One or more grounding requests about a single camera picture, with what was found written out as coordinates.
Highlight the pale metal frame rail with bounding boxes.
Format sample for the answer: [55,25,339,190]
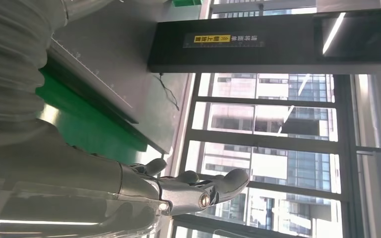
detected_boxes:
[169,73,196,178]

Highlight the green plastic crate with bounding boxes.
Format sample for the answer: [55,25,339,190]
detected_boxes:
[172,0,203,7]

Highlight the yellow warning label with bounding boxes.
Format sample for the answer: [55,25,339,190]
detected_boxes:
[193,34,231,43]

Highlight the black inbound machine housing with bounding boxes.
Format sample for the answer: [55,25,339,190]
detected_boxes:
[147,7,381,74]

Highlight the thin black cable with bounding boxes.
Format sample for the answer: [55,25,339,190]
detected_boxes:
[152,73,180,112]

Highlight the dark machine screen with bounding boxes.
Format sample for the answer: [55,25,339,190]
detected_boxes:
[314,9,381,61]

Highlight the grey ruled machine platform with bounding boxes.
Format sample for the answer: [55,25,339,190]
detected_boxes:
[46,0,194,155]

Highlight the dark window frame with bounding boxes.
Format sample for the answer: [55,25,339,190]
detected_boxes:
[171,0,381,238]

